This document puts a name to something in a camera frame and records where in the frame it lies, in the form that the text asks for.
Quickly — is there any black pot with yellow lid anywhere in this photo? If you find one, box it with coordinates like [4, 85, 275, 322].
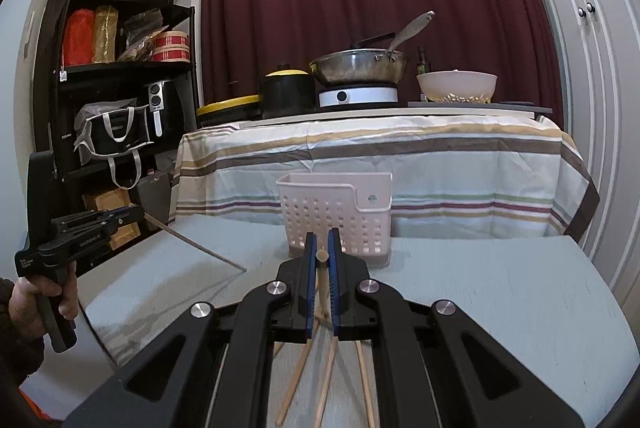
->
[258, 63, 317, 120]

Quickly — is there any wooden chopstick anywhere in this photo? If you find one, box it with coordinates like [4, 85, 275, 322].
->
[276, 335, 316, 426]
[315, 249, 337, 334]
[313, 337, 342, 428]
[144, 212, 247, 273]
[354, 340, 377, 428]

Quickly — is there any flat pan with yellow lid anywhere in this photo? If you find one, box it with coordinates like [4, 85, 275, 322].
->
[195, 95, 264, 127]

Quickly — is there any red striped round tin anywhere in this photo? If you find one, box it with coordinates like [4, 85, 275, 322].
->
[151, 30, 191, 63]

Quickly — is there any black shelf rack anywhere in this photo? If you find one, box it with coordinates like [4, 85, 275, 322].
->
[47, 0, 199, 231]

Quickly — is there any black bag with white handles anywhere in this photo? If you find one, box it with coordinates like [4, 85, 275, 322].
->
[73, 98, 154, 190]

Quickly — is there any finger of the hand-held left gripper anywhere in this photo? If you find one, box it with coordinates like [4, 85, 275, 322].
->
[50, 206, 137, 225]
[62, 208, 146, 240]

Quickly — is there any wooden box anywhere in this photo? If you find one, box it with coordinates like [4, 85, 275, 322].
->
[81, 187, 144, 252]

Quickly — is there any white colander bowl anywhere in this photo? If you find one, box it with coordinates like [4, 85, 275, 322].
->
[416, 70, 499, 105]

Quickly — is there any white cabinet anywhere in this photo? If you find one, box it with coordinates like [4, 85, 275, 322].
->
[500, 0, 640, 311]

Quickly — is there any black air fryer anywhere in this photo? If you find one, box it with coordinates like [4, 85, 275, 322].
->
[142, 79, 187, 138]

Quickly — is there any dark plastic bag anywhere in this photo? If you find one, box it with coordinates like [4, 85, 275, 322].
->
[117, 8, 169, 62]

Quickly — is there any steel wok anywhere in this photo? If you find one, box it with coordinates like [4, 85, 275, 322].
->
[308, 34, 407, 87]

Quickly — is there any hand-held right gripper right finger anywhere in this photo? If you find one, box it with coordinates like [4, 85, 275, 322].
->
[327, 228, 583, 428]

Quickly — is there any white induction cooker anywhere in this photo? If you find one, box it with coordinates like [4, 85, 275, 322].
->
[318, 81, 400, 110]

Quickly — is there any striped tablecloth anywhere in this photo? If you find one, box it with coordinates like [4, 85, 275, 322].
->
[169, 112, 601, 243]

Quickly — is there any grey tray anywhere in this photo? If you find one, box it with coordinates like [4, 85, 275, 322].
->
[407, 100, 554, 115]

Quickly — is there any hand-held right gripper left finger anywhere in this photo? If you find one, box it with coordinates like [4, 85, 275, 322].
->
[65, 232, 321, 428]

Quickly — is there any red package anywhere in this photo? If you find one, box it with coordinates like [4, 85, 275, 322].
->
[62, 9, 96, 67]

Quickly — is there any gold package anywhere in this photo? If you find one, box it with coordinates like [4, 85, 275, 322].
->
[92, 5, 120, 64]

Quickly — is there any person's left hand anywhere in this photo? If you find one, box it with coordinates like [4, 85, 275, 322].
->
[10, 275, 81, 340]

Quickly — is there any white perforated plastic basket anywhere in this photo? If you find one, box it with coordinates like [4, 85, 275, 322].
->
[276, 172, 394, 267]

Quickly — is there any dark flat board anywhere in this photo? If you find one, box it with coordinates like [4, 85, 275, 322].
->
[137, 170, 174, 232]

